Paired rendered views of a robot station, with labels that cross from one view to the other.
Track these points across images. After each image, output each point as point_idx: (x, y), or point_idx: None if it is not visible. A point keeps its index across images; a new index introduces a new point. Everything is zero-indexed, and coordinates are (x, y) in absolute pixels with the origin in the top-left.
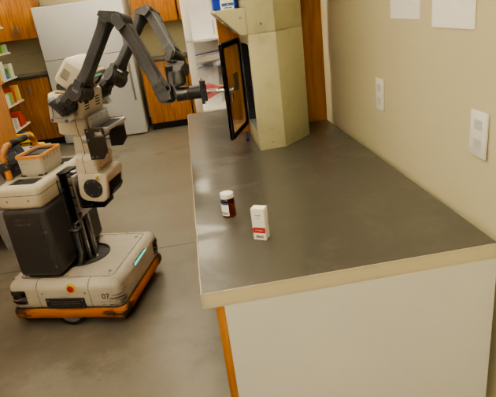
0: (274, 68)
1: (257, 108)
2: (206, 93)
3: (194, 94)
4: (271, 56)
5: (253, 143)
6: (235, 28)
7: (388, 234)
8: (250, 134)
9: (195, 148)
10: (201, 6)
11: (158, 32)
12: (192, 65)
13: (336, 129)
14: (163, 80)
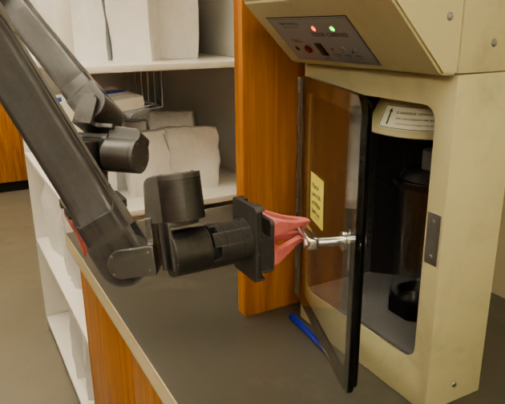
0: (496, 181)
1: (438, 297)
2: (272, 248)
3: (233, 255)
4: (497, 144)
5: (358, 371)
6: (433, 50)
7: None
8: (305, 321)
9: (192, 398)
10: (82, 1)
11: (37, 42)
12: (72, 123)
13: None
14: (119, 204)
